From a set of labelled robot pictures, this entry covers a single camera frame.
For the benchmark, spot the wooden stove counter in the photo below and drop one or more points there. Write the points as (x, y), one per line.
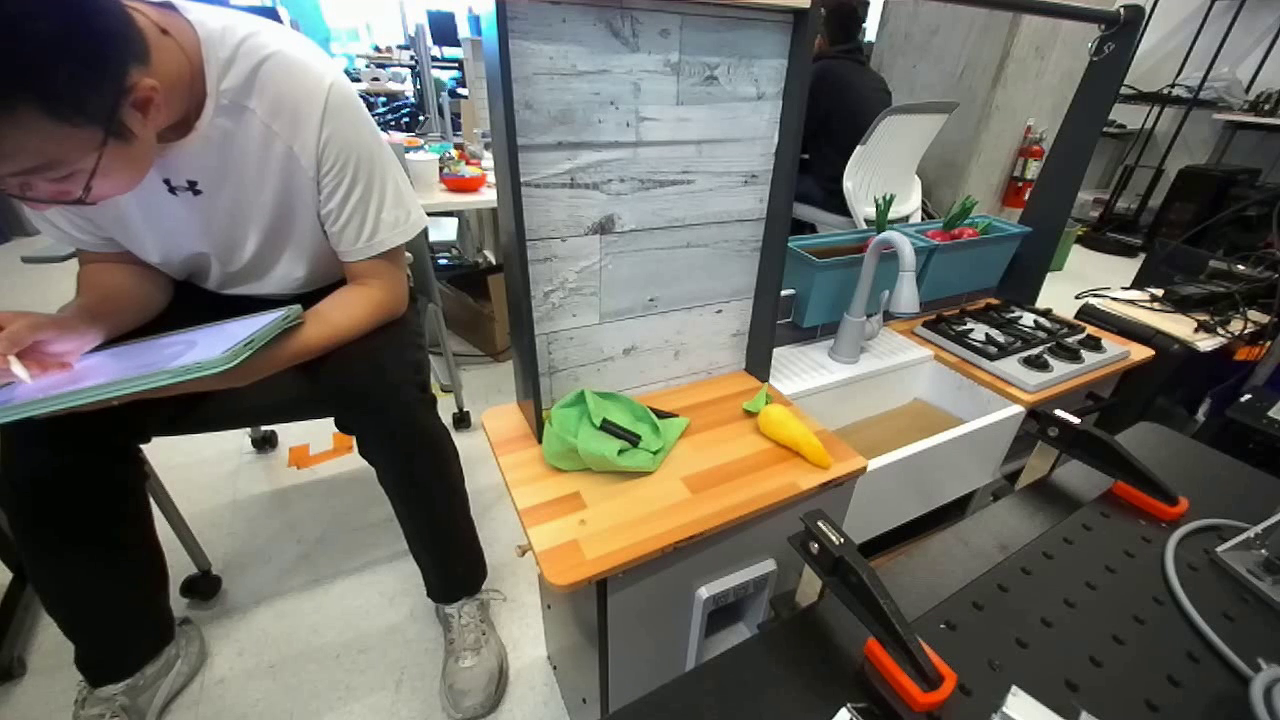
(1134, 358)

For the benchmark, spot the red fire extinguisher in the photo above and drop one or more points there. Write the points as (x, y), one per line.
(1024, 167)

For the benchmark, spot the white toy sink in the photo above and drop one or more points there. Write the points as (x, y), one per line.
(935, 467)

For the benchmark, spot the green cloth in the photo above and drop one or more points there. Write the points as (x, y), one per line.
(601, 435)

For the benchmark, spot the white chair shell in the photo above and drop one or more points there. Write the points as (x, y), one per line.
(884, 163)

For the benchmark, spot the tablet in green case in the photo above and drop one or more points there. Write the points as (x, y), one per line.
(134, 361)

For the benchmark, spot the yellow toy carrot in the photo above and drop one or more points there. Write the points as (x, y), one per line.
(791, 428)

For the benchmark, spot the grey wood backsplash panel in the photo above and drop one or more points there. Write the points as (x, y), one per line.
(641, 202)

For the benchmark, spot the wooden butcher block counter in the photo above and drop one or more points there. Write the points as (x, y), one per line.
(641, 514)

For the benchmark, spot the black metal frame post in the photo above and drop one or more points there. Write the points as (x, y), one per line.
(1075, 145)

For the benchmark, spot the person with tablet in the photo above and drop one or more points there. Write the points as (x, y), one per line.
(265, 163)

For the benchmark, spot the long teal planter box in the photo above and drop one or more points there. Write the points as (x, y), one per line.
(972, 263)

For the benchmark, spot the black orange bar clamp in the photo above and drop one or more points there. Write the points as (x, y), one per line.
(1105, 462)
(864, 601)

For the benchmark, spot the small teal planter box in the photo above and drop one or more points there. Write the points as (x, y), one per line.
(817, 280)

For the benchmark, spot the person in black top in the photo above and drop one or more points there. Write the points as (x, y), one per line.
(842, 115)

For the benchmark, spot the red bowl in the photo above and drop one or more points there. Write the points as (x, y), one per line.
(461, 178)

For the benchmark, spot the red toy vegetable green leaves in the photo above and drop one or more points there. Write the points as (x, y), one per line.
(954, 226)

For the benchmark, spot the toy gas stove top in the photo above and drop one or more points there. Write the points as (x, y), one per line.
(1022, 346)

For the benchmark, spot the black office stool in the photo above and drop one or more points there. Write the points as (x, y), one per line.
(180, 535)

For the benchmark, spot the grey toy tap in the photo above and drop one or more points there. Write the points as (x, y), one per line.
(854, 326)

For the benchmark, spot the grey cabinet with drawer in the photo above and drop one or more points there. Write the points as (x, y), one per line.
(654, 613)

